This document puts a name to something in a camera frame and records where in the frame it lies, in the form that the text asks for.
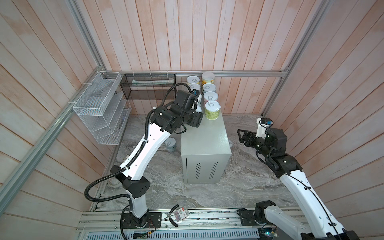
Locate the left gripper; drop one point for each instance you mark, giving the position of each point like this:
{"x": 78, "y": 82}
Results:
{"x": 196, "y": 120}

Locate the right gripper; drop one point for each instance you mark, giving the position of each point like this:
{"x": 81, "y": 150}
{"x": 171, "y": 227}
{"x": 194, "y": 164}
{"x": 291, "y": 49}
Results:
{"x": 251, "y": 135}

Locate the green label can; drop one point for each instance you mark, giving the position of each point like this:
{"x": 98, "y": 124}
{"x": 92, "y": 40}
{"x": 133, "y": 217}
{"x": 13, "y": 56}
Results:
{"x": 212, "y": 110}

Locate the light pink label can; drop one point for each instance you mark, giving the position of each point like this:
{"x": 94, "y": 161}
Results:
{"x": 210, "y": 96}

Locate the teal label can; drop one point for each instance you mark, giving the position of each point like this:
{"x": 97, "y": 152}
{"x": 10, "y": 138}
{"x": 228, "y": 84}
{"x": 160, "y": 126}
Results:
{"x": 170, "y": 144}
{"x": 209, "y": 87}

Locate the orange yellow label can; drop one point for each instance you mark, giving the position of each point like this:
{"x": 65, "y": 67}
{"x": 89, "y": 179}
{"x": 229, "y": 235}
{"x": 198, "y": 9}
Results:
{"x": 208, "y": 78}

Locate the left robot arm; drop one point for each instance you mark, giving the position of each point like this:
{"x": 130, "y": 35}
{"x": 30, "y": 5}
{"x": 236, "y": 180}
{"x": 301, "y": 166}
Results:
{"x": 160, "y": 123}

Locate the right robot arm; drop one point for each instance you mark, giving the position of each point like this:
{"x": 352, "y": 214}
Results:
{"x": 322, "y": 224}

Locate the grey metal cabinet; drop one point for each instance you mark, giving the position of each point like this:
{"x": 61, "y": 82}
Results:
{"x": 205, "y": 151}

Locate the black mesh wall basket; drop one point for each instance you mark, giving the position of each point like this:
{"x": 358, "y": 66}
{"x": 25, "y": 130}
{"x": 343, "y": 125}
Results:
{"x": 146, "y": 87}

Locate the white wire mesh shelf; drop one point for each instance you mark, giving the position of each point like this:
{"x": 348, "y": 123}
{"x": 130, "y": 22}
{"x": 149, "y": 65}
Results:
{"x": 102, "y": 109}

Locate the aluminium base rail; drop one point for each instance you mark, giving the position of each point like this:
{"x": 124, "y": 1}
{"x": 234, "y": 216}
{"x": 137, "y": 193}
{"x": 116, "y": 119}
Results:
{"x": 200, "y": 224}

